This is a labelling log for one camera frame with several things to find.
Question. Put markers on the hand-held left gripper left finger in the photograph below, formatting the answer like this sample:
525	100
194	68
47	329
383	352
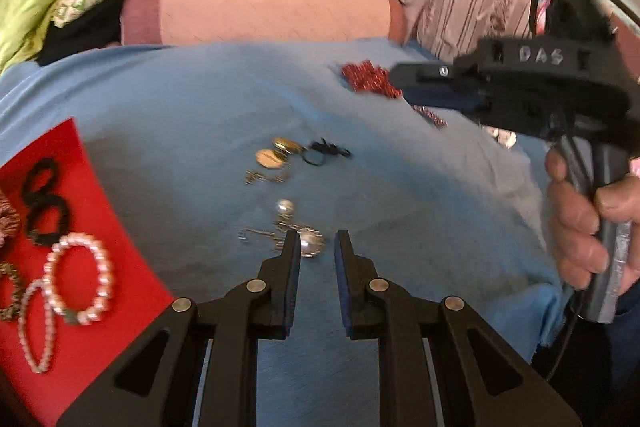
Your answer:
292	287

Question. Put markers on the red jewelry box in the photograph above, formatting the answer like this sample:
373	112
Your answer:
100	357

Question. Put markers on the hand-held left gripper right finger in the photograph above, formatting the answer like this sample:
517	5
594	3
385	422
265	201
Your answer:
342	287

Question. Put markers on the person's right hand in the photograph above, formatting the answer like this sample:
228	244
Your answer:
575	227

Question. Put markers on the blue blanket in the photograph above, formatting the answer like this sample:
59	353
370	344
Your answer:
200	97

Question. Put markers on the striped beige cushion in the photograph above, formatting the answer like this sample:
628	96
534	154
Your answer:
465	17

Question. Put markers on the red white striped scrunchie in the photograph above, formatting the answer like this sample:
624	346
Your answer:
7	219

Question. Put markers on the silver pearl earring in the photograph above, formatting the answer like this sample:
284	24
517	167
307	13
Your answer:
311	242
285	208

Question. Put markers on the pink sofa cushion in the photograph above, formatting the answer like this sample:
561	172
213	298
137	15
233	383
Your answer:
260	7

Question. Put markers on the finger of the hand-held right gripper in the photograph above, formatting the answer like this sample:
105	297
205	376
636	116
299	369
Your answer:
430	74
445	101

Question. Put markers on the black scrunchie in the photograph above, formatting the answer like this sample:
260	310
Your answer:
47	207

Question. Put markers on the dark silver jewelry piece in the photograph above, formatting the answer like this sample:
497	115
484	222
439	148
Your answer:
504	138

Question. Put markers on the black cloth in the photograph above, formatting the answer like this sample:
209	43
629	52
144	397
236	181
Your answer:
80	37

